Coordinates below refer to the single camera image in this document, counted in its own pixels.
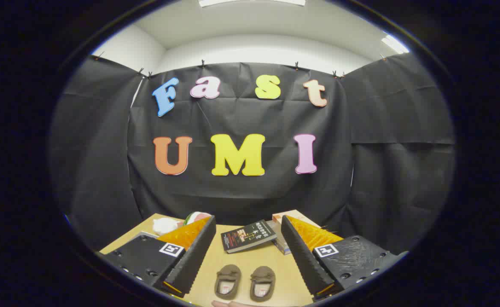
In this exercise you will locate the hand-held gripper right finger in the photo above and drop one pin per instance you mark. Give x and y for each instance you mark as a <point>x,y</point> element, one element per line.
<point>299,251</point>

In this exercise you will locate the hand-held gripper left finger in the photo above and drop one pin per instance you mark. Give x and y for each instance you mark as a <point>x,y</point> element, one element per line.
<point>199,251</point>

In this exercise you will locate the brown fuzzy shoe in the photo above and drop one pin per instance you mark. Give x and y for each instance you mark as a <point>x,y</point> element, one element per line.
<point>228,273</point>
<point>263,275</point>

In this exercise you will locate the cream fabric storage box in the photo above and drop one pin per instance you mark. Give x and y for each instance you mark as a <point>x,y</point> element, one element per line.
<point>141,234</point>

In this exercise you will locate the watermelon slice plush toy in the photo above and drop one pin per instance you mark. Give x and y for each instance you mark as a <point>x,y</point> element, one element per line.
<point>196,217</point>

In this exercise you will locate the tan book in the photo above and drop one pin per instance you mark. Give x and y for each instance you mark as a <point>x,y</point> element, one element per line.
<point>280,218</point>

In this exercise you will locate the white plush toy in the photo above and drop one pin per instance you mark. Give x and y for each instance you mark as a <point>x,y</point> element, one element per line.
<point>164,226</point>

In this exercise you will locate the black paperback book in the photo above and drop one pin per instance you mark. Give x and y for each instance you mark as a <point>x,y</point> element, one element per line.
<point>248,236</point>

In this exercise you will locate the ceiling light panel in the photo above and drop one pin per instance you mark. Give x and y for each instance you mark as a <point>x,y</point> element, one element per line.
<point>395,44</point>
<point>250,2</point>

